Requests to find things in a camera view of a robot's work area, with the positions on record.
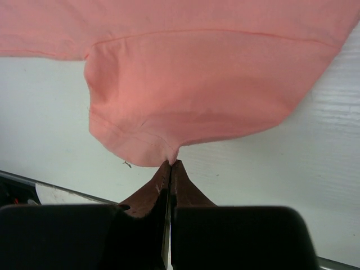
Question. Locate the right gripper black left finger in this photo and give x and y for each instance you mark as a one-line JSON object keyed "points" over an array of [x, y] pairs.
{"points": [[133, 234]]}

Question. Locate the pink t shirt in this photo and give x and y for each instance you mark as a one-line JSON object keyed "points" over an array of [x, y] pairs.
{"points": [[167, 74]]}

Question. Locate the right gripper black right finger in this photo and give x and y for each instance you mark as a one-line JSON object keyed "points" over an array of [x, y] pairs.
{"points": [[207, 236]]}

